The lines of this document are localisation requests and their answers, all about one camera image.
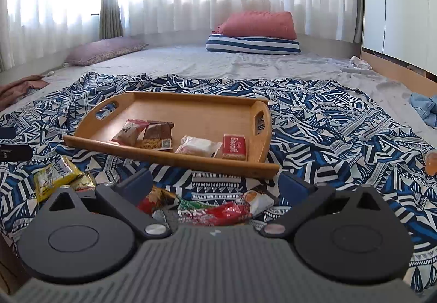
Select green wasabi peas packet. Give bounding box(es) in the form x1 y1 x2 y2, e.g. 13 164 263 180
178 199 215 210

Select light blue clothing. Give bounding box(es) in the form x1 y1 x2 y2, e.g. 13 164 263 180
410 93 437 128

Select grey bed sheet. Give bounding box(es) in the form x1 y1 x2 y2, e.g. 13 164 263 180
6 46 436 146

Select brown cracker snack packet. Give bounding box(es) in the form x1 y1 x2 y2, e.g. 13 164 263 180
135 121 174 151

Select pink white snack packet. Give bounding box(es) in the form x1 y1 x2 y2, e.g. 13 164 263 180
112 119 149 146

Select red white long snack bar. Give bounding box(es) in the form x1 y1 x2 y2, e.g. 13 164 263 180
153 190 276 227

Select brown cloth on bed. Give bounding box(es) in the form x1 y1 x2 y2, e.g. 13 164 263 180
0 74 49 111

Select gold foil snack packet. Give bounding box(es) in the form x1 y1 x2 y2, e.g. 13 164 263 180
69 172 96 191

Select blue white patterned blanket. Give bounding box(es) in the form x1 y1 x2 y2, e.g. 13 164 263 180
1 72 436 292

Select white wardrobe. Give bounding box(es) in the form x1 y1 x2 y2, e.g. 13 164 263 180
362 0 436 74

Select dark red snack packet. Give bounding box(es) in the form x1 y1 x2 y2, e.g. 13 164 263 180
137 185 179 216

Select white clear snack packet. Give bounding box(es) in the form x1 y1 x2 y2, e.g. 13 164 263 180
176 135 222 158

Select red pink pillow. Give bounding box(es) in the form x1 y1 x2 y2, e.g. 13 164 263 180
215 11 297 40

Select white crumpled cloth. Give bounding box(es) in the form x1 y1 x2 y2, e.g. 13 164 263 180
350 56 372 70

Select wooden serving tray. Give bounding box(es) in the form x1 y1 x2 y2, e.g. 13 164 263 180
64 91 279 179

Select red Biscoff biscuit packet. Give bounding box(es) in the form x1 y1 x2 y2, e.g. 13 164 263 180
218 134 247 161

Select blue white striped pillow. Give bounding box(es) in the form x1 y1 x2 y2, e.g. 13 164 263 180
205 34 302 55

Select grey green drape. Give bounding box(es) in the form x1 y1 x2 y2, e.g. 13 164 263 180
99 0 124 40

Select yellow American snack packet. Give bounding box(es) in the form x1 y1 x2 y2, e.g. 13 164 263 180
33 157 84 203

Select orange jelly cup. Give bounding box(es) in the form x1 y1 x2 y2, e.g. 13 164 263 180
424 150 437 176

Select purple floral pillow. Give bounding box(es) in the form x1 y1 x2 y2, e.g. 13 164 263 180
64 37 148 66

